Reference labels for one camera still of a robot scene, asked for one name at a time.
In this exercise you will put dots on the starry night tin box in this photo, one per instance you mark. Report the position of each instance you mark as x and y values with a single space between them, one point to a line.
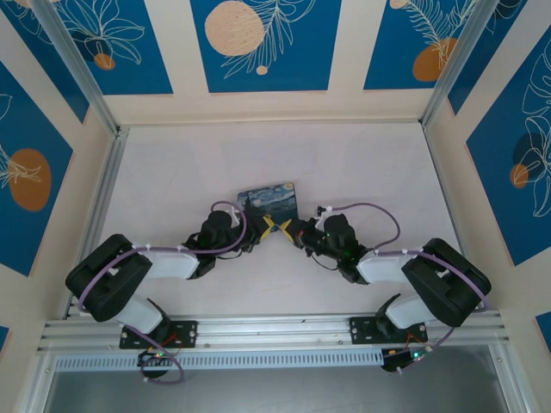
275 200

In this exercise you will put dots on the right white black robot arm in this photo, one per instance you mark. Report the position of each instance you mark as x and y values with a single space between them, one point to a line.
383 267

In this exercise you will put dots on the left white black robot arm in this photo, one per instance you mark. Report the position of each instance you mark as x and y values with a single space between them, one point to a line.
172 266

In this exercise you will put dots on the grey metal sheet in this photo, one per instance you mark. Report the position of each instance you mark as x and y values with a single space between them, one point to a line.
280 391

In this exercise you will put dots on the blue poster with peach circle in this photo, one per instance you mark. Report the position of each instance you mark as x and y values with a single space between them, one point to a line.
301 56

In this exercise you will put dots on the blue poster with white lily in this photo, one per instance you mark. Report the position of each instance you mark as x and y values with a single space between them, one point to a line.
142 51

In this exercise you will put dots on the blue poster with orange fern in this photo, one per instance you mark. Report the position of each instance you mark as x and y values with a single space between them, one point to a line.
396 43

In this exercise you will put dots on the long aluminium mounting rail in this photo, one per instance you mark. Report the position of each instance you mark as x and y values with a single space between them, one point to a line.
280 329

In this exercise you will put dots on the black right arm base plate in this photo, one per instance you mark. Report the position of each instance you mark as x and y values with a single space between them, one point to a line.
363 329

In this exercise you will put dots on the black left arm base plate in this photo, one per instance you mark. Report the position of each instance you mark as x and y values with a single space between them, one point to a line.
185 333

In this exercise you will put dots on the aluminium side rail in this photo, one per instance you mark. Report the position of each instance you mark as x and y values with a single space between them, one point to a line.
109 172

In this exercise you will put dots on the blue wall poster white leaves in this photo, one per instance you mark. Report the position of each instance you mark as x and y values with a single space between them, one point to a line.
495 172

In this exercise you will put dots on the aluminium frame post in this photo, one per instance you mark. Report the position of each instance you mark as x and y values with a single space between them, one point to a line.
82 69
460 64

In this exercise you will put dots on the blue wall poster orange oval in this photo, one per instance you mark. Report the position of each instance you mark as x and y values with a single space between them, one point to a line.
26 129

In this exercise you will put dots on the narrow plain blue wall poster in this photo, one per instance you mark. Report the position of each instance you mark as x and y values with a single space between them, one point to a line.
47 51

